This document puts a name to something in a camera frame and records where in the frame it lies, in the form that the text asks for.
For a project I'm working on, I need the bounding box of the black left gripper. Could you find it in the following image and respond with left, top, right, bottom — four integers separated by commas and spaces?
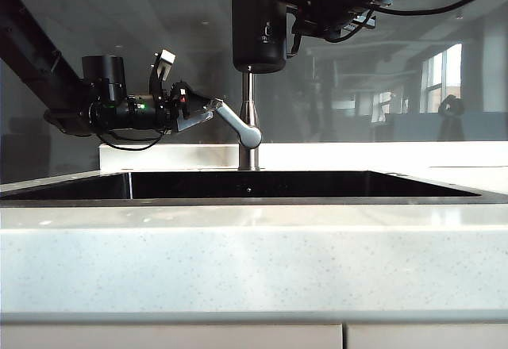
165, 81, 218, 132

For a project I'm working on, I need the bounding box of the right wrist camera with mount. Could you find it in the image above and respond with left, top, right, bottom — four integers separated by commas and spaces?
348, 12, 377, 32

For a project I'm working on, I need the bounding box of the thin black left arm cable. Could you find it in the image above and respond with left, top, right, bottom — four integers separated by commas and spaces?
97, 128, 164, 152

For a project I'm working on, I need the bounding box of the black undermount sink basin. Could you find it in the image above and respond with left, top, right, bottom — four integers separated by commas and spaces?
0, 170, 483, 207

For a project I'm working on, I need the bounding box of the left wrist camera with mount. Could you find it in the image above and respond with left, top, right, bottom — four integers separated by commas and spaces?
148, 48, 176, 101

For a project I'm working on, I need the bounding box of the narrow white cabinet door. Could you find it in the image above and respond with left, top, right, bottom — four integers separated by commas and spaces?
344, 323, 508, 349

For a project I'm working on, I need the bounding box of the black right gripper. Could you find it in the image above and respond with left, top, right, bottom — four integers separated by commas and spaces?
282, 0, 394, 44

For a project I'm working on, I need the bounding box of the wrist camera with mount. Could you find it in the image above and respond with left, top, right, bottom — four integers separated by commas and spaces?
348, 12, 377, 32
148, 48, 176, 101

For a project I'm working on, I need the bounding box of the wide white cabinet door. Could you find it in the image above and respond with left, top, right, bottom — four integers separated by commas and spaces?
0, 323, 344, 349

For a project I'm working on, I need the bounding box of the brushed steel kitchen faucet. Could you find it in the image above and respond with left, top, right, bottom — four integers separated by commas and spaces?
210, 0, 264, 172

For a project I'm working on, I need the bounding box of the black steel mug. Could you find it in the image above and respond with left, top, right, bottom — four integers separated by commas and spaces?
231, 0, 303, 75

